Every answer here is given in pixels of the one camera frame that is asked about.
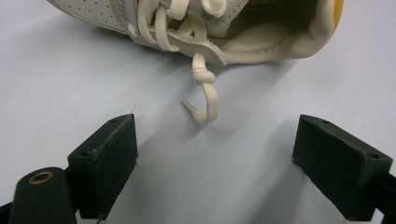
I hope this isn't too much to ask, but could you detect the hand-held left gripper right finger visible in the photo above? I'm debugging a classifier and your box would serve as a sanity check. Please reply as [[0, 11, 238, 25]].
[[292, 114, 394, 222]]

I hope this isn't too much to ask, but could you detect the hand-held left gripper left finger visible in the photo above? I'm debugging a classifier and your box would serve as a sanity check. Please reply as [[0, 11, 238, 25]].
[[67, 113, 139, 220]]

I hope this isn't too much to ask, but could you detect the white sneaker with yellow heel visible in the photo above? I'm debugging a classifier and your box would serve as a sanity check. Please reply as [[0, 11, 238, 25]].
[[46, 0, 345, 125]]

